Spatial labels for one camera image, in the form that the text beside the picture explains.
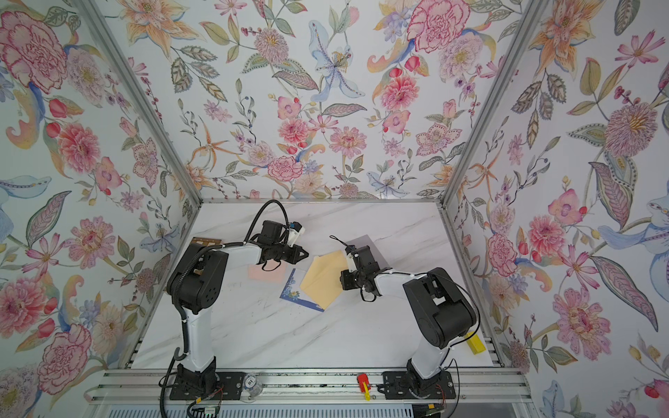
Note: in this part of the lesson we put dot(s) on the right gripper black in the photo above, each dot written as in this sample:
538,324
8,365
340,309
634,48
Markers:
347,281

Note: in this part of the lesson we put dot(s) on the wooden chessboard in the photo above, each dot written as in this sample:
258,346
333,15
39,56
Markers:
206,241

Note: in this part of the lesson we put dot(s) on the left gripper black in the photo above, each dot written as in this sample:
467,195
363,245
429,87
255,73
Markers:
294,257

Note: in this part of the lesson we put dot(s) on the pink envelope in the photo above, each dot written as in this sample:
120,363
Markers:
274,276

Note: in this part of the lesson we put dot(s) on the aluminium rail frame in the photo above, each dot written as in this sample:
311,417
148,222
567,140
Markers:
480,392

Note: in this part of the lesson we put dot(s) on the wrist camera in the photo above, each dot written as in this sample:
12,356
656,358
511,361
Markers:
294,232
351,257

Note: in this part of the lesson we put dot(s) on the round silver knob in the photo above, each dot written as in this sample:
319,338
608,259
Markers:
252,386

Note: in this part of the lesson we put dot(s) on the small green circuit board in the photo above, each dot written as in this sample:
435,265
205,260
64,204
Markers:
208,411

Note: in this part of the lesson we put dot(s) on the yellow envelope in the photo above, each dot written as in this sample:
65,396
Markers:
322,280

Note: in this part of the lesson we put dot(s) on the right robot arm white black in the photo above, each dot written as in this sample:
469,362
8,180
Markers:
441,307

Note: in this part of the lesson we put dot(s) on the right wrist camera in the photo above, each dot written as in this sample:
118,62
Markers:
351,257

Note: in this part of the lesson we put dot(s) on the grey envelope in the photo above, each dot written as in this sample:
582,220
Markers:
365,240

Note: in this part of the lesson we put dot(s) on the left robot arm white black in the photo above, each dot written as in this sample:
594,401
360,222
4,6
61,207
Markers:
196,283

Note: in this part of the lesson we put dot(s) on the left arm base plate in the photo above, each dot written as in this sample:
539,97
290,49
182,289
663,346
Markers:
189,386

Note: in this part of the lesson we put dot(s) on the red emergency stop button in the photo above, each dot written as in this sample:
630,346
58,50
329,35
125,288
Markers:
364,386

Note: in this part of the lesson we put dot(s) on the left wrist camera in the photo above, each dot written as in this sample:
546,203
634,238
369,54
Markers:
294,232

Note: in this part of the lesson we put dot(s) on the small yellow block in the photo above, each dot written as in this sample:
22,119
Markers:
475,344

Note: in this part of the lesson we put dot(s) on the blue floral letter paper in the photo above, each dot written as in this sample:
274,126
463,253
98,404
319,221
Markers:
293,293

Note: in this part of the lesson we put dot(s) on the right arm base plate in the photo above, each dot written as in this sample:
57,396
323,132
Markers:
409,386

